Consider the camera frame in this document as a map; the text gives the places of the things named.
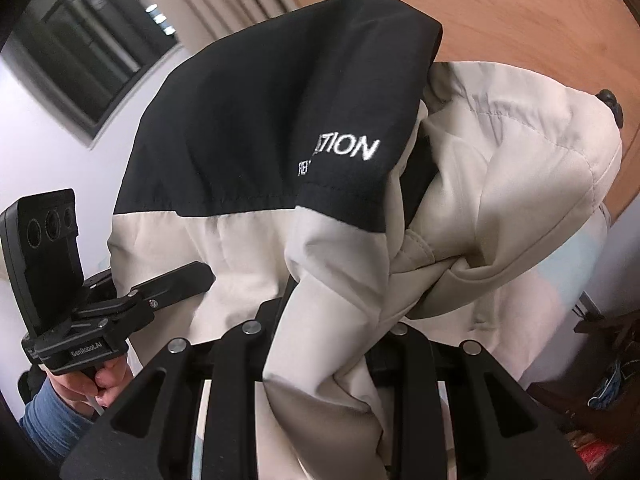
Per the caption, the cream and black hooded jacket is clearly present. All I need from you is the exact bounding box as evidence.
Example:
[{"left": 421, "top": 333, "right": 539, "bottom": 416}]
[{"left": 108, "top": 0, "right": 623, "bottom": 479}]

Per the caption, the person left hand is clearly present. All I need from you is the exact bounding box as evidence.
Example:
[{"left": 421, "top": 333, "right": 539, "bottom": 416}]
[{"left": 40, "top": 356, "right": 134, "bottom": 417}]

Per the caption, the blue sleeve left forearm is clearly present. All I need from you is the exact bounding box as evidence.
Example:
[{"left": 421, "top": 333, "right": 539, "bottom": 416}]
[{"left": 18, "top": 378, "right": 96, "bottom": 469}]

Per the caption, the dark framed window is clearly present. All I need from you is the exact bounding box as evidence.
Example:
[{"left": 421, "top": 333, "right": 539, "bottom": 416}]
[{"left": 1, "top": 0, "right": 177, "bottom": 145}]

